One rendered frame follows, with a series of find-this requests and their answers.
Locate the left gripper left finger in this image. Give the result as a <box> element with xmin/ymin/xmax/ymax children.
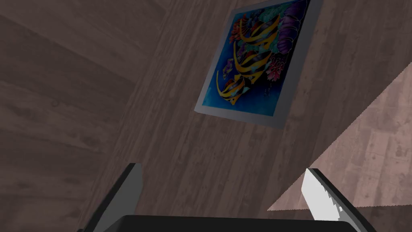
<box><xmin>83</xmin><ymin>162</ymin><xmax>143</xmax><ymax>232</ymax></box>

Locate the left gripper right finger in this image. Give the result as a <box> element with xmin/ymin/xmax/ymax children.
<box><xmin>301</xmin><ymin>167</ymin><xmax>378</xmax><ymax>232</ymax></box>

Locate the colourful fish picture, grey frame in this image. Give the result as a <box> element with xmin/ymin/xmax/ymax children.
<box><xmin>194</xmin><ymin>0</ymin><xmax>324</xmax><ymax>129</ymax></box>

